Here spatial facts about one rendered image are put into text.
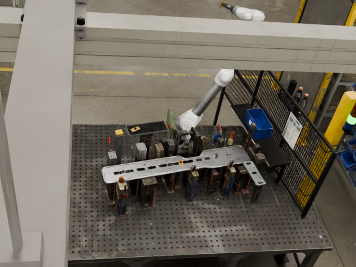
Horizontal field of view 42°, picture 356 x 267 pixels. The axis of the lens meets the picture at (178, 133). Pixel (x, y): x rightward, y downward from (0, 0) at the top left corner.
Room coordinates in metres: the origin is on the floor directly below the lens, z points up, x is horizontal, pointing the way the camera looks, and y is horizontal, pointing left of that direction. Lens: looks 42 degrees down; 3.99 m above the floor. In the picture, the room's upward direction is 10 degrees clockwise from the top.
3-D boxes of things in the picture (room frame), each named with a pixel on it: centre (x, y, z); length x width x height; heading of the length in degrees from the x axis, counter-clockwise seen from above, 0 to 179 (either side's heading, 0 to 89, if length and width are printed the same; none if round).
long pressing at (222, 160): (2.96, -0.06, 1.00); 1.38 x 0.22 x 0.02; 117
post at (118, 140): (3.05, 0.52, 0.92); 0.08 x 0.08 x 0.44; 27
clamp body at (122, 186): (2.55, 0.37, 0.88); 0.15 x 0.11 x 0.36; 27
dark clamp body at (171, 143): (3.14, 0.05, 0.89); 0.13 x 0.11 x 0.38; 27
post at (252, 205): (2.91, -0.80, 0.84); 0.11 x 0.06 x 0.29; 27
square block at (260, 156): (3.19, -0.79, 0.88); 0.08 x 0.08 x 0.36; 27
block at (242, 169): (3.05, -0.64, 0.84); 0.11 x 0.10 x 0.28; 27
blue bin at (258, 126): (3.61, -0.76, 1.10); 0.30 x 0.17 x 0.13; 21
